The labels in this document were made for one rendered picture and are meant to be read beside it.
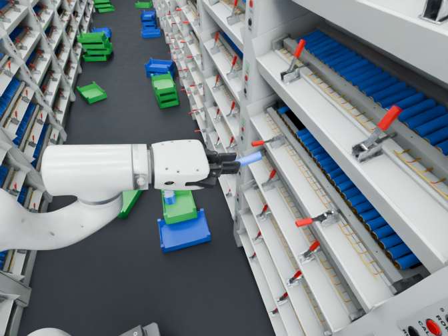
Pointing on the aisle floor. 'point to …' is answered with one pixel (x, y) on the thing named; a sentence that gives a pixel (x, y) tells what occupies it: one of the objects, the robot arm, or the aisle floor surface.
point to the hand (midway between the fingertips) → (227, 163)
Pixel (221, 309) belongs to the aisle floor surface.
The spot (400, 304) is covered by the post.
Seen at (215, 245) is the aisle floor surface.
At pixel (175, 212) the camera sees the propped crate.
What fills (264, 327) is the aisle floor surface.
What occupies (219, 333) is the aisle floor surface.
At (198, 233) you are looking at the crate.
